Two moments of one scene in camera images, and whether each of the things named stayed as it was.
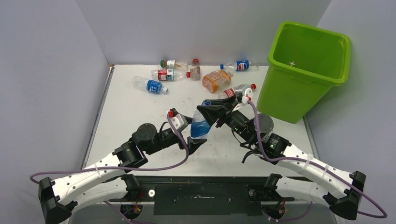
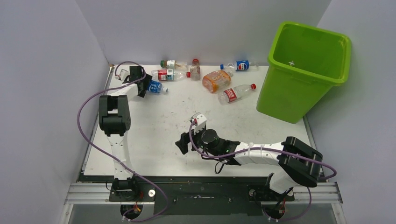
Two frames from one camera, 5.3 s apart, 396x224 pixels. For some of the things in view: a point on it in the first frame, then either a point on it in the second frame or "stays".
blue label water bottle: (150, 85) stays
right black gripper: (212, 112) → (183, 143)
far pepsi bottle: (239, 66) stays
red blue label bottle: (169, 74) stays
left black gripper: (192, 143) → (145, 80)
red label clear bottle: (231, 92) stays
